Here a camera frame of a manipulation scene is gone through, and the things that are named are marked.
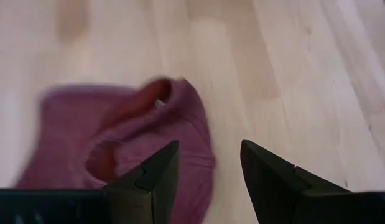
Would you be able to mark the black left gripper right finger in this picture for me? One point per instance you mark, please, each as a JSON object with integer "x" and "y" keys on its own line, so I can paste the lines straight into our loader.
{"x": 273, "y": 186}

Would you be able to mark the maroon baseball cap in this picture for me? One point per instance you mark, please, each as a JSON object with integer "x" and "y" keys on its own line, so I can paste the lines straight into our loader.
{"x": 71, "y": 130}

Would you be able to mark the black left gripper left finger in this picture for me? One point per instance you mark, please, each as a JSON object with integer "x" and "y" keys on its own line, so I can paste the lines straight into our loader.
{"x": 155, "y": 186}

